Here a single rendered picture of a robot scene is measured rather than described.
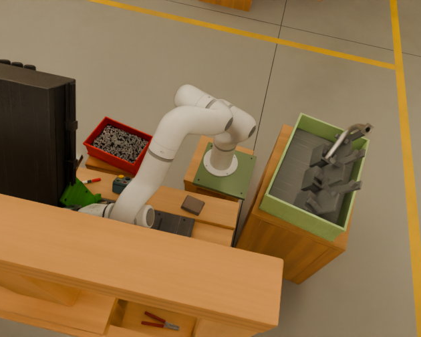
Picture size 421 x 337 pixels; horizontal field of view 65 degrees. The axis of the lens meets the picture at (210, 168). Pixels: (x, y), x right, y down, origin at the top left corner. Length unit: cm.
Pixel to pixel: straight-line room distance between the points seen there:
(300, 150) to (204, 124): 103
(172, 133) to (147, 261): 60
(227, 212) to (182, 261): 119
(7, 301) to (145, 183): 47
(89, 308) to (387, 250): 245
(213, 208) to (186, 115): 73
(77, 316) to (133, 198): 37
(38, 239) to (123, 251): 12
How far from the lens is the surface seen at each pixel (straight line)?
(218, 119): 108
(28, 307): 94
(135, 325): 153
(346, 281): 273
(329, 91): 373
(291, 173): 190
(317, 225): 175
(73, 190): 137
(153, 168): 106
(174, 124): 100
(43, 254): 51
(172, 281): 47
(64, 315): 90
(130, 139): 191
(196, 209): 161
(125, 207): 107
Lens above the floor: 239
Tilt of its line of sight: 58 degrees down
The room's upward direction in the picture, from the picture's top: 8 degrees clockwise
